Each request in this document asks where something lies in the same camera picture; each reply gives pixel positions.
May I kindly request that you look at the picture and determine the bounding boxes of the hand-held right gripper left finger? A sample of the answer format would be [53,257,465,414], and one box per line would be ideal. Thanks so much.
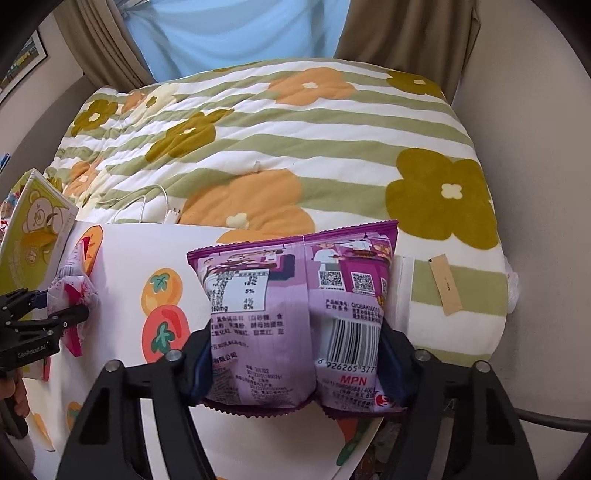
[55,324,218,480]

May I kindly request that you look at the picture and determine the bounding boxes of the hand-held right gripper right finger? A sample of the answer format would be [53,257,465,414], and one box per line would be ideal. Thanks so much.
[379,324,539,480]

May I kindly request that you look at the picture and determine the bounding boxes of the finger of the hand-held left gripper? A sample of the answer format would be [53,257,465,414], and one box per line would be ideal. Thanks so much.
[8,304,92,334]
[0,287,48,322]

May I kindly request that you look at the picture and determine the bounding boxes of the pink white snack packet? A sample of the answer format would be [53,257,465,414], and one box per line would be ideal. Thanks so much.
[44,240,101,358]

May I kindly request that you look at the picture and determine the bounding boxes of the yellow green bear print box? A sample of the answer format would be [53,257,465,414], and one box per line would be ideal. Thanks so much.
[0,168,80,296]

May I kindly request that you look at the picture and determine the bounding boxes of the purple snack packet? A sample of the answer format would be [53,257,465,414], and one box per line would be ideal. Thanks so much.
[186,219,400,421]

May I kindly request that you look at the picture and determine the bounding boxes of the person's left hand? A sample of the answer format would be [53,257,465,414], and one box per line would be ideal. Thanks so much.
[0,368,30,419]

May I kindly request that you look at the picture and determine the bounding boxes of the tan blanket label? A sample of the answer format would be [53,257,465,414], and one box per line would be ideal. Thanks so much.
[429,254,465,317]

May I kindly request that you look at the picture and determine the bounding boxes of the white plastic bag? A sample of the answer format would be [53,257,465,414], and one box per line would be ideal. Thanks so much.
[503,258,523,315]

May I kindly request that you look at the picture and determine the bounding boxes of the striped floral blanket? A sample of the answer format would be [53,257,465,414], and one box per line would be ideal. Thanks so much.
[46,58,513,370]

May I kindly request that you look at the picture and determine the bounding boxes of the tan curtain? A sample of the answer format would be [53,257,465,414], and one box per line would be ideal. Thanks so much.
[53,0,155,93]
[332,0,481,104]

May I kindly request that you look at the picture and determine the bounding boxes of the light blue curtain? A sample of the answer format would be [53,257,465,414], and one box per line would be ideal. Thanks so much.
[124,0,349,84]

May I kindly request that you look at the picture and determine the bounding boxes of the white charging cable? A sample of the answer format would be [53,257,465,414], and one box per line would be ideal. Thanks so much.
[111,184,183,226]

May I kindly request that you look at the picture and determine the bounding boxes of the black cable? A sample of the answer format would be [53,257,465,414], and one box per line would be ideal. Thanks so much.
[512,406,591,433]

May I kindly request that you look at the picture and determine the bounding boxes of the framed wall picture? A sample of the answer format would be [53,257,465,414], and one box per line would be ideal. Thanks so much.
[0,30,49,104]

